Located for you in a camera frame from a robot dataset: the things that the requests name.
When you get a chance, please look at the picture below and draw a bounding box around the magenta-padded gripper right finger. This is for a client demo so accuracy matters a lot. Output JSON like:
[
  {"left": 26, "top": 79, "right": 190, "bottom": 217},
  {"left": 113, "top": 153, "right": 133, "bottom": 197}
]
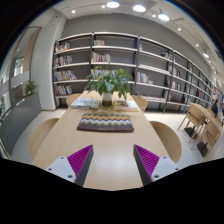
[{"left": 133, "top": 143, "right": 183, "bottom": 186}]

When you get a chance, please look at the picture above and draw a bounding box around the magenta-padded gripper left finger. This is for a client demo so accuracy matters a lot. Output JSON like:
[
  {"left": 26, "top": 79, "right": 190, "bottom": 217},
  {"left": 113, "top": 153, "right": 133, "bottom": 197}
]
[{"left": 44, "top": 144, "right": 95, "bottom": 187}]

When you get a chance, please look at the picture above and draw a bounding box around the zigzag striped grey towel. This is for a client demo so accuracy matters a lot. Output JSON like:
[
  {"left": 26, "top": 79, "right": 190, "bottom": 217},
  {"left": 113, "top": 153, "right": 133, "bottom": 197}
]
[{"left": 76, "top": 113, "right": 135, "bottom": 134}]

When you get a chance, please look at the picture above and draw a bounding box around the round-backed wooden chair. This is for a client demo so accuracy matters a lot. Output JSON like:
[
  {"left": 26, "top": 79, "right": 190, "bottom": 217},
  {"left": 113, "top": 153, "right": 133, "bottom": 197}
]
[
  {"left": 28, "top": 117, "right": 60, "bottom": 160},
  {"left": 131, "top": 94, "right": 149, "bottom": 113},
  {"left": 148, "top": 120, "right": 183, "bottom": 164},
  {"left": 65, "top": 92, "right": 83, "bottom": 108}
]

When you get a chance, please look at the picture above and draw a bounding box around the large white book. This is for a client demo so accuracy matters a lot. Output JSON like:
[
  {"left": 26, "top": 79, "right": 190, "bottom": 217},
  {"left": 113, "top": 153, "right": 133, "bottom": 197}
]
[{"left": 69, "top": 97, "right": 101, "bottom": 110}]

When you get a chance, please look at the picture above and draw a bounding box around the book with pictured cover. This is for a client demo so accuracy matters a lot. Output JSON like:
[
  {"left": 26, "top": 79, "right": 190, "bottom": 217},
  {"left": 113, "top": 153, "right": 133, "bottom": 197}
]
[{"left": 112, "top": 99, "right": 140, "bottom": 113}]

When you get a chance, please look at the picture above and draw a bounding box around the small green background plant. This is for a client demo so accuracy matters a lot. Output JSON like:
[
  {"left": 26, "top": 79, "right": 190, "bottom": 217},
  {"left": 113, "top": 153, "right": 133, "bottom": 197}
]
[{"left": 23, "top": 79, "right": 38, "bottom": 97}]

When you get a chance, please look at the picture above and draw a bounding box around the green potted plant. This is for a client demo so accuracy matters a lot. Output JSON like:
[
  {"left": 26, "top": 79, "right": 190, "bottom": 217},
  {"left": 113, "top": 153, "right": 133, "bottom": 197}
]
[{"left": 83, "top": 64, "right": 134, "bottom": 108}]

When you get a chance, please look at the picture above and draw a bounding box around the grey bookshelf unit with books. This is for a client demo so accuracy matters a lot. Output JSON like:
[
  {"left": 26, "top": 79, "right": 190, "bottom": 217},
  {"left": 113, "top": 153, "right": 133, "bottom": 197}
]
[{"left": 52, "top": 31, "right": 216, "bottom": 114}]

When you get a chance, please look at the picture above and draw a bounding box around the group of ceiling lights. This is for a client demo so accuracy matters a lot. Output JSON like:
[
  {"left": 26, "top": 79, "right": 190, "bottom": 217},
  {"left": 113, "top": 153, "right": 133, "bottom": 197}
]
[{"left": 69, "top": 0, "right": 211, "bottom": 59}]

